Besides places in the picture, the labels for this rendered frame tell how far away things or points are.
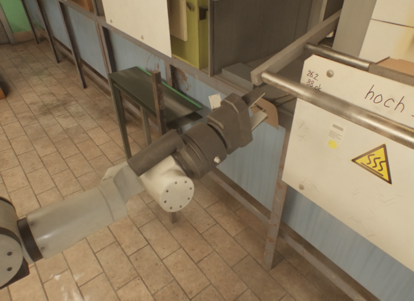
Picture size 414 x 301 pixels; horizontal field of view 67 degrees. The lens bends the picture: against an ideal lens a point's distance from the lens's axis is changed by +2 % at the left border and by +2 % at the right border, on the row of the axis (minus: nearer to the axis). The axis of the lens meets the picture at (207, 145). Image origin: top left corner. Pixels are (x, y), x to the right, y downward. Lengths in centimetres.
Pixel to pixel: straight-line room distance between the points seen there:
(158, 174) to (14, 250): 21
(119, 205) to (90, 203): 4
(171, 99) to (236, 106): 95
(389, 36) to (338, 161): 29
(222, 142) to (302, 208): 80
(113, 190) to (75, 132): 216
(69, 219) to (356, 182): 62
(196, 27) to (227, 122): 79
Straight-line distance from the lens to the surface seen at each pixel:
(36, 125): 290
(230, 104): 56
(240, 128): 59
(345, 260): 132
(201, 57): 133
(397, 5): 80
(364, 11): 84
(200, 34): 130
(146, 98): 152
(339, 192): 86
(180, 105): 144
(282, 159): 115
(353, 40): 86
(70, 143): 255
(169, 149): 52
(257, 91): 62
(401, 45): 80
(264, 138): 126
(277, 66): 75
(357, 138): 76
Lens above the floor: 139
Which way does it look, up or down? 37 degrees down
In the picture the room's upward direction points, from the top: 1 degrees counter-clockwise
